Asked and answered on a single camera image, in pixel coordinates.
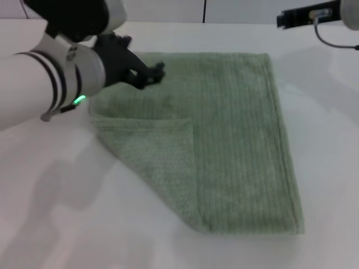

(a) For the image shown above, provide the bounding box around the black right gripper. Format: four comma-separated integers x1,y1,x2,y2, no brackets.
276,1,342,29

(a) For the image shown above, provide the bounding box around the green ribbed terry towel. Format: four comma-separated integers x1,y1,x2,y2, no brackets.
89,52,306,235

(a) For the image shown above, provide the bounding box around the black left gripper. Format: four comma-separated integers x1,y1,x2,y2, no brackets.
92,33,167,91

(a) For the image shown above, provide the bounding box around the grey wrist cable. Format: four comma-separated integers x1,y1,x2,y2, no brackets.
40,95,86,122
310,8,359,51

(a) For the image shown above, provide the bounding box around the grey left wrist cable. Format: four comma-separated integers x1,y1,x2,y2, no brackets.
40,95,86,122

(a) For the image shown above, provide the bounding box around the grey right wrist cable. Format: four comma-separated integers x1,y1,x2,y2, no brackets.
310,8,359,51

